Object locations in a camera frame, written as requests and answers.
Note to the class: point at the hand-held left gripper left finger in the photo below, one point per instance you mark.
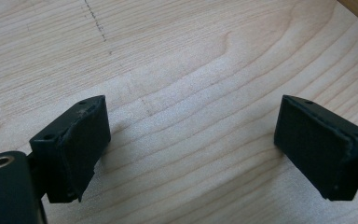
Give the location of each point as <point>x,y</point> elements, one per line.
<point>71,149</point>

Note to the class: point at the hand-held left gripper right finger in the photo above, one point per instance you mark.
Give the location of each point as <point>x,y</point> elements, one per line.
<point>320,146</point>

